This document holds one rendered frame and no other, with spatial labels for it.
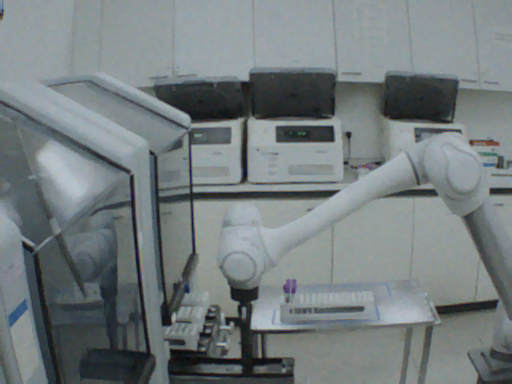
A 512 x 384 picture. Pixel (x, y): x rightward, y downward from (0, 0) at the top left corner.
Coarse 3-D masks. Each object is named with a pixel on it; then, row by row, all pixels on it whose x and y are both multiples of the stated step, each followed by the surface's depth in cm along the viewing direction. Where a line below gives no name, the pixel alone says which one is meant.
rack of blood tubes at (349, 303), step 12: (300, 300) 211; (312, 300) 210; (324, 300) 210; (336, 300) 209; (348, 300) 208; (360, 300) 207; (372, 300) 206; (288, 312) 208; (300, 312) 210; (312, 312) 209; (324, 312) 214; (336, 312) 214; (348, 312) 213; (360, 312) 206; (372, 312) 206
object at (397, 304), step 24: (264, 288) 243; (312, 288) 241; (336, 288) 239; (360, 288) 238; (384, 288) 235; (408, 288) 233; (264, 312) 218; (384, 312) 211; (408, 312) 209; (264, 336) 249; (408, 336) 245; (408, 360) 247
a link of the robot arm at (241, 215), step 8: (232, 208) 170; (240, 208) 169; (248, 208) 170; (256, 208) 172; (224, 216) 172; (232, 216) 169; (240, 216) 169; (248, 216) 169; (256, 216) 170; (224, 224) 171; (232, 224) 169; (240, 224) 168; (248, 224) 169; (256, 224) 170; (224, 232) 169
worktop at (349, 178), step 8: (352, 168) 455; (344, 176) 425; (352, 176) 425; (200, 184) 409; (208, 184) 408; (216, 184) 407; (224, 184) 407; (240, 184) 405; (248, 184) 405; (256, 184) 404; (264, 184) 404; (272, 184) 403; (280, 184) 402; (288, 184) 402; (296, 184) 401; (304, 184) 401; (312, 184) 400; (320, 184) 400; (328, 184) 399; (336, 184) 399; (344, 184) 398; (424, 184) 394; (496, 184) 391; (504, 184) 391
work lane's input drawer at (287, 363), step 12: (168, 360) 177; (180, 360) 182; (192, 360) 183; (204, 360) 182; (216, 360) 182; (228, 360) 182; (240, 360) 182; (252, 360) 182; (264, 360) 182; (276, 360) 181; (288, 360) 179; (168, 372) 172; (180, 372) 172; (192, 372) 172; (204, 372) 172; (216, 372) 172; (228, 372) 174; (240, 372) 175; (252, 372) 175; (264, 372) 174; (276, 372) 174; (288, 372) 171
